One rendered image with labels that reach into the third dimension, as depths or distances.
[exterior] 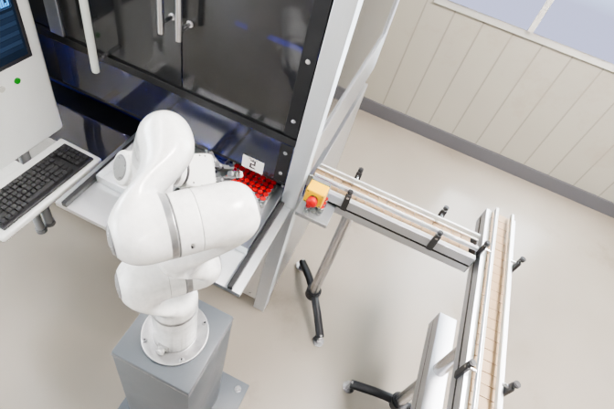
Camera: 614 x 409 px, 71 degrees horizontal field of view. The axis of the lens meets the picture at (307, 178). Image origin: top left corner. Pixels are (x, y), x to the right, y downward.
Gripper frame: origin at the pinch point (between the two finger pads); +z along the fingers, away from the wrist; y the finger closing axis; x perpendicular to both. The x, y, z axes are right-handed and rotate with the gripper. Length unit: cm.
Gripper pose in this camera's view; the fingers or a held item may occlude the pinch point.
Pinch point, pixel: (226, 173)
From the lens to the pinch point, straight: 126.8
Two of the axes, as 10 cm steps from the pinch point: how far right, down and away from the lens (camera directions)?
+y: 1.2, 9.8, -1.5
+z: 6.3, 0.4, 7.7
